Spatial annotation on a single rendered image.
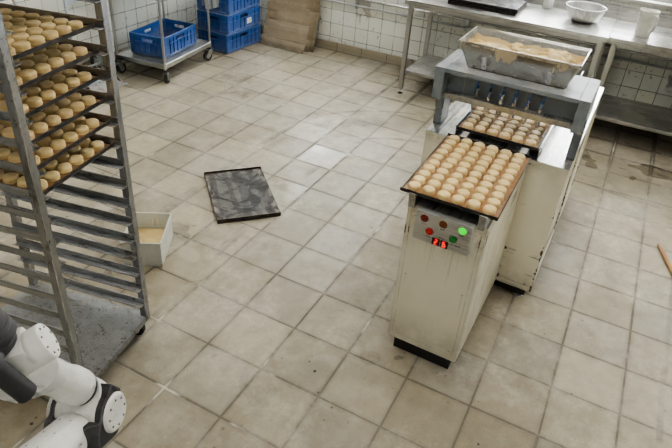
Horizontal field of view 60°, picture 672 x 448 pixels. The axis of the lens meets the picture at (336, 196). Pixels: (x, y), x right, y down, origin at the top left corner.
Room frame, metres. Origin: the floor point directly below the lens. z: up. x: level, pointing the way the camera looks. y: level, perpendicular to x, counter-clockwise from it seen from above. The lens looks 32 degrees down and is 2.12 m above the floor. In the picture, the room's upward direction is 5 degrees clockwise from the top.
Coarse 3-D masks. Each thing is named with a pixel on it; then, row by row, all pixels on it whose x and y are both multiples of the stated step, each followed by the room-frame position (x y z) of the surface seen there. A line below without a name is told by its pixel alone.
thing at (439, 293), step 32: (416, 256) 2.00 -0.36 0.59; (448, 256) 1.94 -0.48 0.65; (480, 256) 1.89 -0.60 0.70; (416, 288) 1.99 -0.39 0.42; (448, 288) 1.93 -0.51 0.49; (480, 288) 2.06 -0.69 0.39; (416, 320) 1.98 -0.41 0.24; (448, 320) 1.92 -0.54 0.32; (416, 352) 2.00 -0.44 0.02; (448, 352) 1.90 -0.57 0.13
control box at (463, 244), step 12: (420, 216) 1.98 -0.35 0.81; (432, 216) 1.96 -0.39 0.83; (444, 216) 1.95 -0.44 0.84; (420, 228) 1.97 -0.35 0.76; (432, 228) 1.95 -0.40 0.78; (444, 228) 1.93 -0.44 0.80; (456, 228) 1.91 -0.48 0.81; (468, 228) 1.89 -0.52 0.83; (432, 240) 1.95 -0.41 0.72; (444, 240) 1.93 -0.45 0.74; (468, 240) 1.89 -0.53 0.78; (456, 252) 1.90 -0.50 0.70; (468, 252) 1.89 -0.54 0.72
